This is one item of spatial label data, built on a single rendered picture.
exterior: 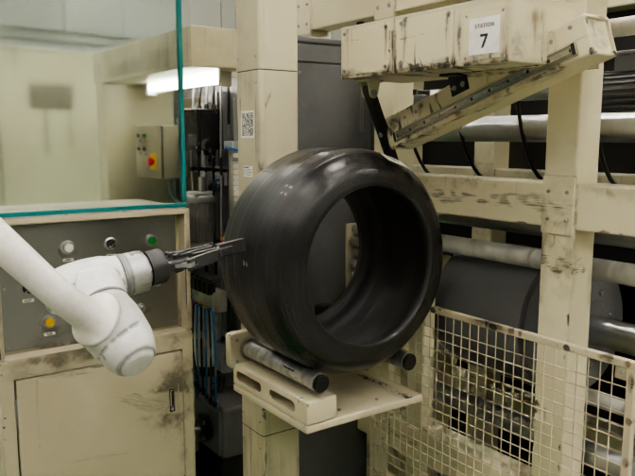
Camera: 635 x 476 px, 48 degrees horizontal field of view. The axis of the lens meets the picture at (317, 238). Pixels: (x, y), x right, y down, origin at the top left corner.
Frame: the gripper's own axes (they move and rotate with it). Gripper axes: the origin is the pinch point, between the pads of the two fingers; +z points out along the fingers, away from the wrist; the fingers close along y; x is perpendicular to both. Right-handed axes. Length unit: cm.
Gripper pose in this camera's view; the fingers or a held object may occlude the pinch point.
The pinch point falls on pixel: (230, 247)
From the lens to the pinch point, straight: 160.7
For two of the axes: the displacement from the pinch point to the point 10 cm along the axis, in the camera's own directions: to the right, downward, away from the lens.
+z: 8.1, -2.2, 5.4
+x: 1.1, 9.7, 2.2
